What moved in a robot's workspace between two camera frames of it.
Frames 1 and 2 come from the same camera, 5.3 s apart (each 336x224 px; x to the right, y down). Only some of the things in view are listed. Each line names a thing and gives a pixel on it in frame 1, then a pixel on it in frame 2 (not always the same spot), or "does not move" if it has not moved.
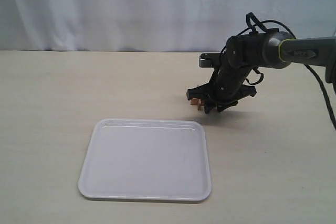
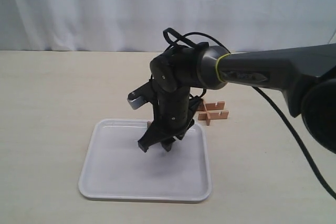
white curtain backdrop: [157, 11] does not move
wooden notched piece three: [200, 107] → [208, 115]
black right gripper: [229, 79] → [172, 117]
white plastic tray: [146, 159] does not move
